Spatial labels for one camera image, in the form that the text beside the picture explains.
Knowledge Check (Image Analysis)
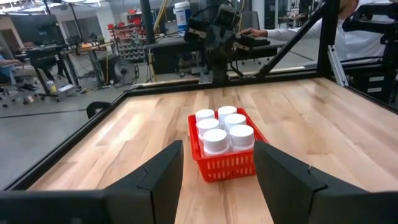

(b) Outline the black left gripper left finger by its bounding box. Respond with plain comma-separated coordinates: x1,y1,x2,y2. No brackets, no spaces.
104,139,185,224

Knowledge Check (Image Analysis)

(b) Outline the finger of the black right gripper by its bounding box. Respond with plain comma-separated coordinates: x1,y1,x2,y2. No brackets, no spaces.
205,24,221,60
220,26,236,60

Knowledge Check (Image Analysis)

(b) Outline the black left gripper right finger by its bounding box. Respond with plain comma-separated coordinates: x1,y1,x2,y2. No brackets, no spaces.
253,140,371,224

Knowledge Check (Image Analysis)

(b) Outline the red plastic basket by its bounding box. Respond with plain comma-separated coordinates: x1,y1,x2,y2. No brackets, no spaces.
187,107,269,183

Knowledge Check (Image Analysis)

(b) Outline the white pill bottle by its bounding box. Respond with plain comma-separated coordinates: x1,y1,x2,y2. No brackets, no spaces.
217,105,238,122
201,128,230,157
229,124,256,152
223,113,248,130
195,108,216,123
196,118,220,138

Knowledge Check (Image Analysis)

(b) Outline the black equipment table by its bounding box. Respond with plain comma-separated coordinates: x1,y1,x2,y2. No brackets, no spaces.
143,36,282,75

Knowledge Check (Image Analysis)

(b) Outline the person's hand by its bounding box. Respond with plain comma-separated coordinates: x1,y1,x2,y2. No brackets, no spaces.
238,27,269,39

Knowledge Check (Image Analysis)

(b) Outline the black vertical pole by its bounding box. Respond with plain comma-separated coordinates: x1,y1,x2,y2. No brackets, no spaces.
139,0,157,44

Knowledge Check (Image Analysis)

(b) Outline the red parts bin shelf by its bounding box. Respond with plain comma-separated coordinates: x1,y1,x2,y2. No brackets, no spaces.
107,21,147,62

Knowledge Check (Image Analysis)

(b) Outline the black floor fan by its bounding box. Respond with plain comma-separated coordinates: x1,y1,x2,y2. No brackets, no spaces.
112,58,140,86

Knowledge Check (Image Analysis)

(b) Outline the silver aluminium strut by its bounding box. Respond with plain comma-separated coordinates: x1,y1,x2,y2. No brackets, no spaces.
327,45,349,88

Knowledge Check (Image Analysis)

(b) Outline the person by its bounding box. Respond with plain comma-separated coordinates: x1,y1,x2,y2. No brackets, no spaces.
266,0,398,62
0,46,40,93

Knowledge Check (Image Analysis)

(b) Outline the black workshop desk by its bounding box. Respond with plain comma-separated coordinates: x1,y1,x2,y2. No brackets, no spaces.
24,43,107,101

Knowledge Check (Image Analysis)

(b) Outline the large dark display screen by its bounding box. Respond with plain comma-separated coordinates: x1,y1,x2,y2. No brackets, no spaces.
9,14,63,46

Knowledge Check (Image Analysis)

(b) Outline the black equipment rack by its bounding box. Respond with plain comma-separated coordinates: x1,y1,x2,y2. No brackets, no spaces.
341,2,398,105

